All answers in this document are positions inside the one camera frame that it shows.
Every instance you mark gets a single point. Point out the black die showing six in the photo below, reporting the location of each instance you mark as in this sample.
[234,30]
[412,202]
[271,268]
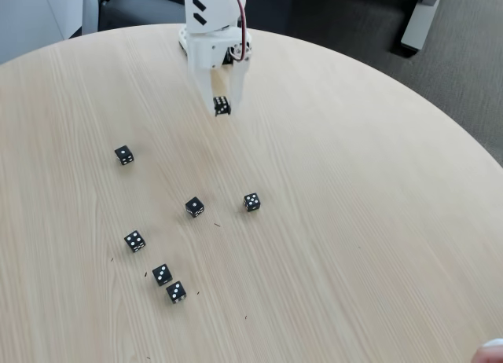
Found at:
[221,105]

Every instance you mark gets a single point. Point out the black die showing one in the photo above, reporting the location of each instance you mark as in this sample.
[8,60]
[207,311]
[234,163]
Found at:
[123,155]
[194,206]

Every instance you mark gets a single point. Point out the black die showing five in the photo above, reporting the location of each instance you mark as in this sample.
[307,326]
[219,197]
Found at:
[251,202]

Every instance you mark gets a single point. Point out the person's left hand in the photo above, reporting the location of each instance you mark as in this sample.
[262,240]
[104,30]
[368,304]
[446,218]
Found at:
[489,353]

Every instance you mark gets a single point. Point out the black office chair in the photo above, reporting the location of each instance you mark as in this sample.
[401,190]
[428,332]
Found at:
[133,9]

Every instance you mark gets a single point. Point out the dark upholstered seat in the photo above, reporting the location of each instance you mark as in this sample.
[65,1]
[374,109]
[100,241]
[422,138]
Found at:
[346,9]

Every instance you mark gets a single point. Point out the black die showing four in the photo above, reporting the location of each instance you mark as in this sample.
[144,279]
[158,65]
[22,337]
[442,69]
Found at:
[134,241]

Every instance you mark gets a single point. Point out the white cabinet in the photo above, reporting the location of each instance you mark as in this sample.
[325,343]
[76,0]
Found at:
[27,17]

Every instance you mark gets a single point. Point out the white desk leg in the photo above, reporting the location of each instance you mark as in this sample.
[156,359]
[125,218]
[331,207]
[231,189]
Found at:
[416,25]

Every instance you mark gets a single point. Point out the black die showing three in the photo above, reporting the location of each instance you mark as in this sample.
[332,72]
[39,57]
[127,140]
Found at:
[176,292]
[162,274]

